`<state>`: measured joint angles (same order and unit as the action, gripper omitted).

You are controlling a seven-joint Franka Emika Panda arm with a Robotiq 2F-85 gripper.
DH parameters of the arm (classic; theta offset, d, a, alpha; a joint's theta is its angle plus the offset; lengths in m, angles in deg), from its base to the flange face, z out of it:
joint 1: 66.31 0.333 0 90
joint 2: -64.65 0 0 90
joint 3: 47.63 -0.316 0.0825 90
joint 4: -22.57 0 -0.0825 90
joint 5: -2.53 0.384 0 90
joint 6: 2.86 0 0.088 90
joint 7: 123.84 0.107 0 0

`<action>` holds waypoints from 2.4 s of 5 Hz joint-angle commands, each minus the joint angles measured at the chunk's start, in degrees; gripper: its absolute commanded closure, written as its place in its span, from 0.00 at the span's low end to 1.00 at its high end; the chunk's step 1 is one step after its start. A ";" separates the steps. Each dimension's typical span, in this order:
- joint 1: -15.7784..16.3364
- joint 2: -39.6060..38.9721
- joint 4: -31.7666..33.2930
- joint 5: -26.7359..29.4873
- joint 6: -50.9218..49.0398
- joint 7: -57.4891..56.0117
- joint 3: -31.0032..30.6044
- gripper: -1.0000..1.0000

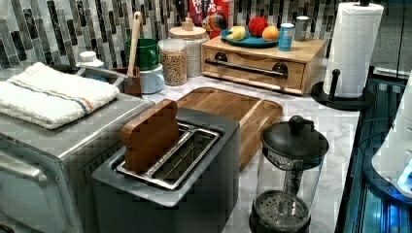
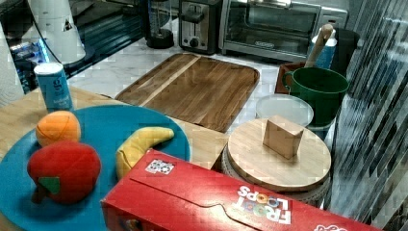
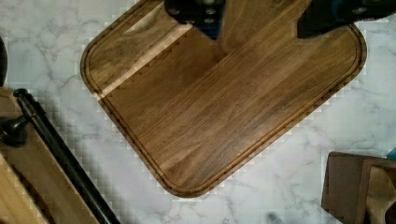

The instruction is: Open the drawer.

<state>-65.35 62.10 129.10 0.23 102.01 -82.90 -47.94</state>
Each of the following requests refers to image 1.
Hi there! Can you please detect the wooden drawer box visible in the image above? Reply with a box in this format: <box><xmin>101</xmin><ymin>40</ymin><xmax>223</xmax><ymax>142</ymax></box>
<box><xmin>201</xmin><ymin>36</ymin><xmax>326</xmax><ymax>95</ymax></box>

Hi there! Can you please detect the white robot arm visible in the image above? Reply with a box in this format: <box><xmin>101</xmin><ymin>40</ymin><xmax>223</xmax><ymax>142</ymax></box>
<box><xmin>371</xmin><ymin>78</ymin><xmax>412</xmax><ymax>202</ymax></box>

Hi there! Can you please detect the wooden cutting board tray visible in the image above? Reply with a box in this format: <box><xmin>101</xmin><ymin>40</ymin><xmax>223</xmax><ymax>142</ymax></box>
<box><xmin>178</xmin><ymin>87</ymin><xmax>283</xmax><ymax>171</ymax></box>

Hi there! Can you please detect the wooden toast slice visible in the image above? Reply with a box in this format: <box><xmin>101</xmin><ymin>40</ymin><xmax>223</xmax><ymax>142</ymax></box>
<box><xmin>120</xmin><ymin>99</ymin><xmax>179</xmax><ymax>174</ymax></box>

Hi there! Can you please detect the light blue mug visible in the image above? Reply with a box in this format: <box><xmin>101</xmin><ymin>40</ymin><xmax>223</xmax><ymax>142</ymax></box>
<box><xmin>140</xmin><ymin>64</ymin><xmax>165</xmax><ymax>94</ymax></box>

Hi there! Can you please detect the black two-slot toaster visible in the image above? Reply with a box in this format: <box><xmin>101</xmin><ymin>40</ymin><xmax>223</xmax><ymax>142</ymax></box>
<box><xmin>92</xmin><ymin>108</ymin><xmax>240</xmax><ymax>233</ymax></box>

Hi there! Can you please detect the clear jar of grains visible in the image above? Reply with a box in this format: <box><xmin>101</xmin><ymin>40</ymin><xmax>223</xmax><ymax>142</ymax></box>
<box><xmin>158</xmin><ymin>39</ymin><xmax>187</xmax><ymax>86</ymax></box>

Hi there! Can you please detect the glass jar with wooden lid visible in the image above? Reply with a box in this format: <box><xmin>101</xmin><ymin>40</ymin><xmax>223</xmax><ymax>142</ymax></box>
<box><xmin>169</xmin><ymin>17</ymin><xmax>209</xmax><ymax>78</ymax></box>

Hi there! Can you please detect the brown square utensil holder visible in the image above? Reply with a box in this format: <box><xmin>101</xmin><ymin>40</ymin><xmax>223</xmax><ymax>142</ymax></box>
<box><xmin>120</xmin><ymin>67</ymin><xmax>142</xmax><ymax>97</ymax></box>

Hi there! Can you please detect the teal plate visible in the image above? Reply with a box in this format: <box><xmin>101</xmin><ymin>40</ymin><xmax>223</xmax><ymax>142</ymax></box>
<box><xmin>220</xmin><ymin>29</ymin><xmax>278</xmax><ymax>49</ymax></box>

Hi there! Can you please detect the green mug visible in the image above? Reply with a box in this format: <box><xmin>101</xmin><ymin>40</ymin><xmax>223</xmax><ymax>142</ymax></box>
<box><xmin>135</xmin><ymin>38</ymin><xmax>159</xmax><ymax>71</ymax></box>

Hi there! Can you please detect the yellow banana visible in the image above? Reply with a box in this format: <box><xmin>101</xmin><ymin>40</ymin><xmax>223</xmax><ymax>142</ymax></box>
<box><xmin>226</xmin><ymin>26</ymin><xmax>246</xmax><ymax>41</ymax></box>

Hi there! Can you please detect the black glass french press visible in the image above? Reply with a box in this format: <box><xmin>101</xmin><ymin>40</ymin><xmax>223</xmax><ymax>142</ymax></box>
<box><xmin>249</xmin><ymin>116</ymin><xmax>328</xmax><ymax>233</ymax></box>

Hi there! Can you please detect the red cereal box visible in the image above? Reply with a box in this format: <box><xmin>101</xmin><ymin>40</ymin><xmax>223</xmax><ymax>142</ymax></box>
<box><xmin>188</xmin><ymin>0</ymin><xmax>234</xmax><ymax>39</ymax></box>

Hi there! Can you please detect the red apple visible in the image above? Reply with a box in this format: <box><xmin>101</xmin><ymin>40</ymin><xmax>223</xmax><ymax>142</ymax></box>
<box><xmin>248</xmin><ymin>17</ymin><xmax>268</xmax><ymax>38</ymax></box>

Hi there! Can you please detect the orange fruit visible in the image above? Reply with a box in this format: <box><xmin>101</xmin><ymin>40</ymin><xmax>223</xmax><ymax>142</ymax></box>
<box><xmin>262</xmin><ymin>25</ymin><xmax>279</xmax><ymax>42</ymax></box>

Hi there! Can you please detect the blue spice shaker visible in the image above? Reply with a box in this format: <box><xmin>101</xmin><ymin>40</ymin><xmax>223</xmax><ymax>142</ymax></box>
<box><xmin>278</xmin><ymin>23</ymin><xmax>294</xmax><ymax>51</ymax></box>

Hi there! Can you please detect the wooden spoon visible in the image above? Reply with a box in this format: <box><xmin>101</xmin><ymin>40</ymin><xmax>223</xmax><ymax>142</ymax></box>
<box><xmin>126</xmin><ymin>12</ymin><xmax>141</xmax><ymax>77</ymax></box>

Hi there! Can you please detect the grey spice shaker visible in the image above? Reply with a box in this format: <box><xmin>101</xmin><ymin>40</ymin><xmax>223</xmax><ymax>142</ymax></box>
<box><xmin>294</xmin><ymin>16</ymin><xmax>309</xmax><ymax>42</ymax></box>

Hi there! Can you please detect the black paper towel holder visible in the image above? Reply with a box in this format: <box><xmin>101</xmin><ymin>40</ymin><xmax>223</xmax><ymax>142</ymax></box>
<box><xmin>310</xmin><ymin>69</ymin><xmax>374</xmax><ymax>112</ymax></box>

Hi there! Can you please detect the white striped folded towel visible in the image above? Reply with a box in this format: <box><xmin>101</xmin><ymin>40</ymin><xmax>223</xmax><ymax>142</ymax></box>
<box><xmin>0</xmin><ymin>62</ymin><xmax>120</xmax><ymax>129</ymax></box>

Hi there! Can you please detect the white paper towel roll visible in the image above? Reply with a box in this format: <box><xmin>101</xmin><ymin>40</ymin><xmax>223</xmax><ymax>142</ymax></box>
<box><xmin>323</xmin><ymin>2</ymin><xmax>384</xmax><ymax>98</ymax></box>

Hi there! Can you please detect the silver toaster oven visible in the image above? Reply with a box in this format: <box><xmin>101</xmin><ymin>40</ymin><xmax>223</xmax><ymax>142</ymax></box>
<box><xmin>0</xmin><ymin>64</ymin><xmax>155</xmax><ymax>233</ymax></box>

